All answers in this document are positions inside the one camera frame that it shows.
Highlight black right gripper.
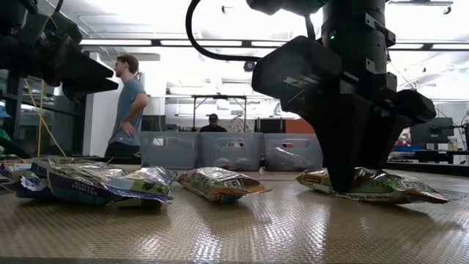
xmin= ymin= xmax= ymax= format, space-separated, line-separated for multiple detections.
xmin=251 ymin=35 xmax=437 ymax=193

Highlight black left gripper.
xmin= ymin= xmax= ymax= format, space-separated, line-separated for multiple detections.
xmin=0 ymin=21 xmax=120 ymax=100

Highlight red-ended chewy granola bar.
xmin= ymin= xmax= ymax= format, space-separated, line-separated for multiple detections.
xmin=266 ymin=146 xmax=309 ymax=172

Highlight blue-ended chewy granola bar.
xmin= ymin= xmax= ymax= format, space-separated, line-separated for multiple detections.
xmin=31 ymin=161 xmax=129 ymax=206
xmin=102 ymin=165 xmax=177 ymax=205
xmin=0 ymin=161 xmax=48 ymax=199

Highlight grey translucent plastic bin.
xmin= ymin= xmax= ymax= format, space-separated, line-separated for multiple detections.
xmin=262 ymin=132 xmax=324 ymax=172
xmin=199 ymin=131 xmax=265 ymax=172
xmin=140 ymin=131 xmax=202 ymax=170

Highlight orange partition panel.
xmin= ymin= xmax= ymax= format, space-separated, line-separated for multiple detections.
xmin=284 ymin=117 xmax=316 ymax=135

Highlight black computer monitor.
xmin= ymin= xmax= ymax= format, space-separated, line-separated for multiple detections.
xmin=409 ymin=117 xmax=455 ymax=146
xmin=141 ymin=114 xmax=167 ymax=133

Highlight person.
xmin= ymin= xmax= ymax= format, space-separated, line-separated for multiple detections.
xmin=104 ymin=54 xmax=151 ymax=158
xmin=199 ymin=113 xmax=229 ymax=133
xmin=0 ymin=106 xmax=15 ymax=157

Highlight beige baking mat dark border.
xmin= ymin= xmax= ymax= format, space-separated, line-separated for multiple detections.
xmin=0 ymin=177 xmax=469 ymax=264

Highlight overhead light bar rail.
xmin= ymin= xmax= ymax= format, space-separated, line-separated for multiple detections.
xmin=78 ymin=38 xmax=469 ymax=51

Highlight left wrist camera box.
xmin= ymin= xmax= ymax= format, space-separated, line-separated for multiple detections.
xmin=47 ymin=12 xmax=84 ymax=45

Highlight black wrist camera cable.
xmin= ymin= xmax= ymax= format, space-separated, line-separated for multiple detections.
xmin=185 ymin=0 xmax=312 ymax=62

